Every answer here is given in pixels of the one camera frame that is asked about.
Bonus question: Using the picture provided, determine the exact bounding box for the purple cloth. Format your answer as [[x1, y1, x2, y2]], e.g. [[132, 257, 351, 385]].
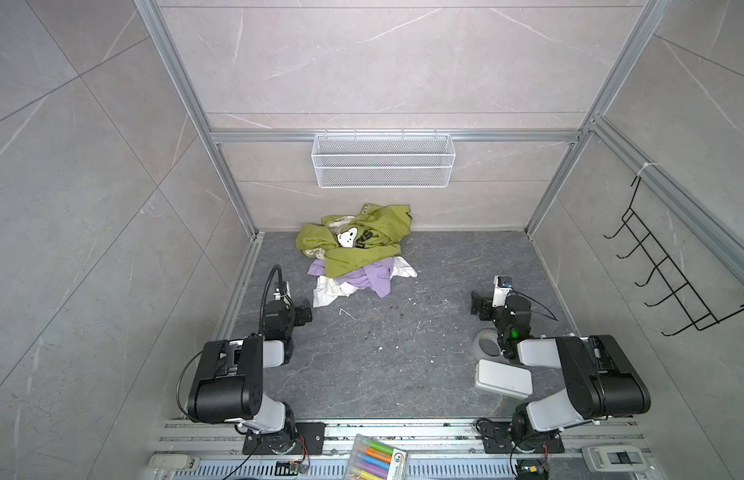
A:
[[307, 257, 401, 299]]

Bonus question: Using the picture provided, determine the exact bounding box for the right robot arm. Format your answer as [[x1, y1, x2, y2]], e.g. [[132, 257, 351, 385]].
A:
[[470, 290, 651, 455]]

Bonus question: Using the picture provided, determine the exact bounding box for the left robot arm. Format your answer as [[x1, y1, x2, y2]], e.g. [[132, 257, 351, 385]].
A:
[[176, 298, 313, 456]]

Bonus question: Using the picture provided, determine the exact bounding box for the white cloth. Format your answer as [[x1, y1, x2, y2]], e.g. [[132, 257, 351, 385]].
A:
[[311, 255, 419, 309]]

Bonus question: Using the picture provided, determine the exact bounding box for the clear tape roll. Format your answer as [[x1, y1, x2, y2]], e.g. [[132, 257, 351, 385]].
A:
[[472, 328, 505, 363]]

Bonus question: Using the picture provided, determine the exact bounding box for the white rectangular box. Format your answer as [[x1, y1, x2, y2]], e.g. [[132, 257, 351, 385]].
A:
[[475, 359, 533, 399]]

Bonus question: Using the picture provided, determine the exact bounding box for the green printed shirt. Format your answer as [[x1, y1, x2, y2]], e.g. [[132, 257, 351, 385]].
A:
[[296, 203, 413, 278]]

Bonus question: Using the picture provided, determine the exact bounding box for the white device with screen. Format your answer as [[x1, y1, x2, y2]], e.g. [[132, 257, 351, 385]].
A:
[[582, 444, 649, 473]]

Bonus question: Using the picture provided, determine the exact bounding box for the marker pen pack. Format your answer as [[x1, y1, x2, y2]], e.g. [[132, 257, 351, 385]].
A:
[[344, 434, 408, 480]]

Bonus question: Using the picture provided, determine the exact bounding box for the white power adapter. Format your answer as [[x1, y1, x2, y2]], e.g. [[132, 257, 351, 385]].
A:
[[148, 453, 200, 472]]

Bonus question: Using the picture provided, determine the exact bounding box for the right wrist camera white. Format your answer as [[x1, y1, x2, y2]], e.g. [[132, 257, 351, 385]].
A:
[[492, 275, 513, 308]]

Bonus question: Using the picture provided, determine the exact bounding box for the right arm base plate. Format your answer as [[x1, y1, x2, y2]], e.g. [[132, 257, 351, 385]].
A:
[[474, 418, 565, 455]]

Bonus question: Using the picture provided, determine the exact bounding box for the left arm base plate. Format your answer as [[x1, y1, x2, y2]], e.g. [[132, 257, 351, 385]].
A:
[[242, 422, 327, 456]]

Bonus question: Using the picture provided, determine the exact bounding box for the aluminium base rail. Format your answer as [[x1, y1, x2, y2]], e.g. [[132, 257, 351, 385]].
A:
[[149, 419, 664, 479]]

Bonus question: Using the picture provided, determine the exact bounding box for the white wire mesh basket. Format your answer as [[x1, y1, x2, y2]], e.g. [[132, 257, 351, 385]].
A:
[[311, 133, 456, 189]]

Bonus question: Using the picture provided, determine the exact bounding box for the black wire hook rack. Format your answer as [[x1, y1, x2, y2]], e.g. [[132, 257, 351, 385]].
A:
[[603, 176, 744, 338]]

